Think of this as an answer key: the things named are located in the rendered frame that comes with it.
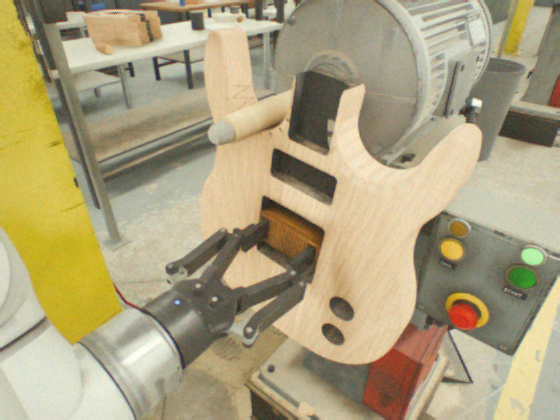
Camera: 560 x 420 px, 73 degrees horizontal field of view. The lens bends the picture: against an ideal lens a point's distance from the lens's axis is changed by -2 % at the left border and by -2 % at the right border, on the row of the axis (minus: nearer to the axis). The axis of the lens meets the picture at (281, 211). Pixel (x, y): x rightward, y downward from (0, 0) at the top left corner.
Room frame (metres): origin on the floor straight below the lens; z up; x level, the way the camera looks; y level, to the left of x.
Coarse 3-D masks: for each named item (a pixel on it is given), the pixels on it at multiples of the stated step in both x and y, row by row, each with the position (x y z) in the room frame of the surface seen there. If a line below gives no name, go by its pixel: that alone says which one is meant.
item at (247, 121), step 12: (276, 96) 0.47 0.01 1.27; (288, 96) 0.47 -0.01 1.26; (252, 108) 0.43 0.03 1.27; (264, 108) 0.43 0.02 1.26; (276, 108) 0.44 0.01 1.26; (288, 108) 0.46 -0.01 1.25; (228, 120) 0.39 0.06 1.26; (240, 120) 0.40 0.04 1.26; (252, 120) 0.41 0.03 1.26; (264, 120) 0.42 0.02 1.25; (276, 120) 0.44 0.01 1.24; (240, 132) 0.39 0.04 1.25; (252, 132) 0.41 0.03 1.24; (228, 144) 0.40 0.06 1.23
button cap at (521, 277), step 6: (510, 270) 0.37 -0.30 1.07; (516, 270) 0.36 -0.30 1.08; (522, 270) 0.35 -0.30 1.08; (528, 270) 0.35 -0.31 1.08; (510, 276) 0.36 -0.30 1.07; (516, 276) 0.36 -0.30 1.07; (522, 276) 0.35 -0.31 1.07; (528, 276) 0.35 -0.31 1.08; (534, 276) 0.35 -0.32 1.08; (516, 282) 0.35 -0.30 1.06; (522, 282) 0.35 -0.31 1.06; (528, 282) 0.35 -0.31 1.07; (534, 282) 0.34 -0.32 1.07
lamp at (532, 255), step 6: (528, 246) 0.36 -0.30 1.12; (534, 246) 0.36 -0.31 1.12; (522, 252) 0.36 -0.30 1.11; (528, 252) 0.36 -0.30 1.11; (534, 252) 0.35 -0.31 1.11; (540, 252) 0.35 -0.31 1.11; (522, 258) 0.36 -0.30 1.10; (528, 258) 0.35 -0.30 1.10; (534, 258) 0.35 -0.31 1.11; (540, 258) 0.35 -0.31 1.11; (546, 258) 0.35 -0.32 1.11; (528, 264) 0.35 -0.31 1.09; (534, 264) 0.35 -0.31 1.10; (540, 264) 0.35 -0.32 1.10
